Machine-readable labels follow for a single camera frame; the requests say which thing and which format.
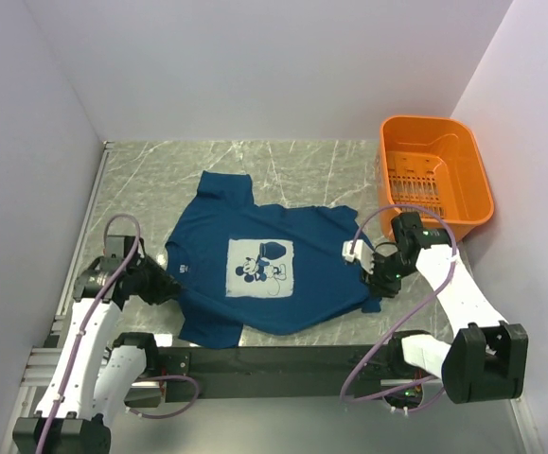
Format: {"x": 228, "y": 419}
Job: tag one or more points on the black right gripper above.
{"x": 379, "y": 285}

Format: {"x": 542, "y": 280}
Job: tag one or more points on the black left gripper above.
{"x": 163, "y": 288}

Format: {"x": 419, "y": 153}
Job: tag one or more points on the blue t shirt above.
{"x": 278, "y": 270}

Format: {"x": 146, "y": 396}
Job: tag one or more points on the orange plastic basket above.
{"x": 435, "y": 163}

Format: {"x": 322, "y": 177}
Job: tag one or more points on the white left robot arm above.
{"x": 96, "y": 369}

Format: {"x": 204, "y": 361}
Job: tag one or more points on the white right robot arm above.
{"x": 486, "y": 359}

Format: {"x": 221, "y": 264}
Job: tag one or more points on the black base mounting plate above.
{"x": 264, "y": 371}

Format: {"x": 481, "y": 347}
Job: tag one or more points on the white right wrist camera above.
{"x": 359, "y": 252}

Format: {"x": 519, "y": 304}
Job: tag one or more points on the aluminium frame rail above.
{"x": 42, "y": 361}

